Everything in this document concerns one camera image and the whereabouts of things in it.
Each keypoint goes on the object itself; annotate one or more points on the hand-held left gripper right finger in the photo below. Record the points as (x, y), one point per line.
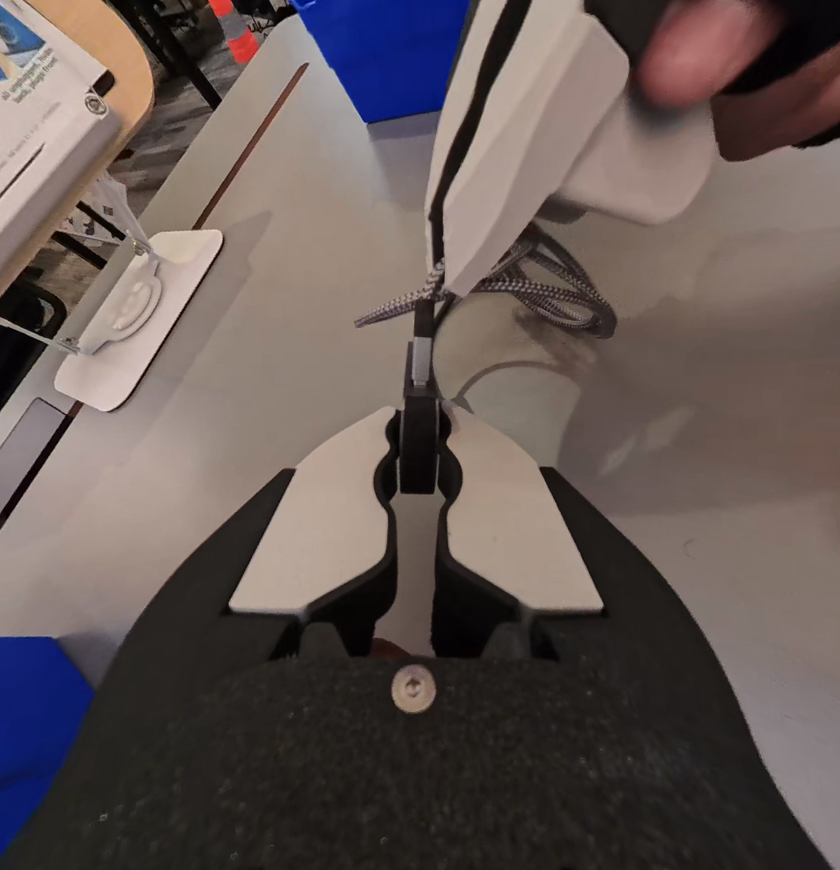
(522, 530)

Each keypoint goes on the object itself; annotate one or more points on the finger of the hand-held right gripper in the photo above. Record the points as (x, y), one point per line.
(542, 102)
(460, 88)

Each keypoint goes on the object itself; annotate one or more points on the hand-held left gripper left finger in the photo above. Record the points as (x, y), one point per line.
(304, 530)

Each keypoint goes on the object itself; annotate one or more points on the blue plastic bin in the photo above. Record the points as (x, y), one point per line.
(392, 61)
(25, 713)

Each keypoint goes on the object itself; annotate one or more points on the person's right hand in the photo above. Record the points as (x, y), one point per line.
(705, 54)

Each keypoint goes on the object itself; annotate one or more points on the orange traffic cone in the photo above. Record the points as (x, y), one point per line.
(236, 34)

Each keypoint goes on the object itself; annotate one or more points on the wooden book stand white base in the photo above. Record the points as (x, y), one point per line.
(182, 265)

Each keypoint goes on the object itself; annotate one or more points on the printed instruction sheet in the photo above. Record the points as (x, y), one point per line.
(39, 61)

